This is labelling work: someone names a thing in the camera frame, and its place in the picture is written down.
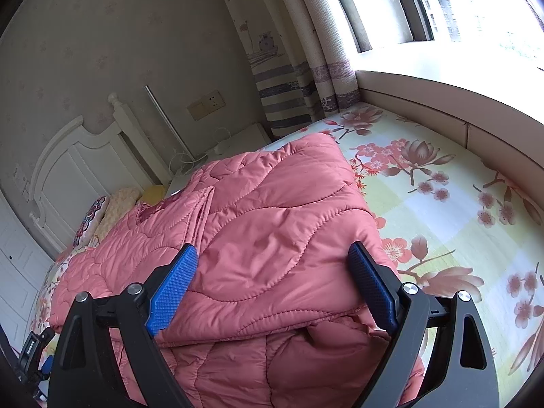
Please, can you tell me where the window frame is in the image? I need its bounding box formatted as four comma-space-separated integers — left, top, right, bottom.
321, 0, 544, 71

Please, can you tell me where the white wardrobe door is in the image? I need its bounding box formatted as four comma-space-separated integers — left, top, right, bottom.
0, 195, 54, 341

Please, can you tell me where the pink quilted coat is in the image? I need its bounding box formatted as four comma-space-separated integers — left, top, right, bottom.
49, 133, 426, 408

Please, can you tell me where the metal pole lamp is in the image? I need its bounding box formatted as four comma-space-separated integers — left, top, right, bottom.
143, 86, 211, 176

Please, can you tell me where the printed curtain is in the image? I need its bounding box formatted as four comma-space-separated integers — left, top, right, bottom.
210, 0, 370, 141

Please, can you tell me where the peach pillow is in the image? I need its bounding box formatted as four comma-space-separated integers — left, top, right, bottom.
87, 187, 143, 247

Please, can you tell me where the cream window ledge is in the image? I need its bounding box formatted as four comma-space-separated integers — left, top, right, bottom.
355, 53, 544, 205

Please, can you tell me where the wall socket plate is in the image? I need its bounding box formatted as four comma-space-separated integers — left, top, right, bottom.
187, 90, 225, 122

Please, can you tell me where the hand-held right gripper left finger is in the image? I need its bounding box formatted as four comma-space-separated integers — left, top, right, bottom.
48, 243, 200, 408

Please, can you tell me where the floral bed sheet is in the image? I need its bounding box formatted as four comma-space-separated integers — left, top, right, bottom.
25, 103, 540, 392

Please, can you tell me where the white nightstand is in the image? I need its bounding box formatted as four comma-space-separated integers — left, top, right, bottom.
164, 122, 273, 198

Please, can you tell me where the white wooden headboard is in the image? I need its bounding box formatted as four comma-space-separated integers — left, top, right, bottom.
28, 92, 171, 260

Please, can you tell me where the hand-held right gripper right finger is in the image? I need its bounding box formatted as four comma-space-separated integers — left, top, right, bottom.
347, 241, 497, 408

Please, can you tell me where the white charger with cable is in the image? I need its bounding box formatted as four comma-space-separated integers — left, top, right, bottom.
212, 126, 234, 154

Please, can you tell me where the patterned embroidered cushion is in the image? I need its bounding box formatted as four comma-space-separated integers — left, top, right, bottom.
72, 195, 110, 247

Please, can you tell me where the yellow pillow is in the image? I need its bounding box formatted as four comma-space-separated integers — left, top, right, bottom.
140, 184, 166, 205

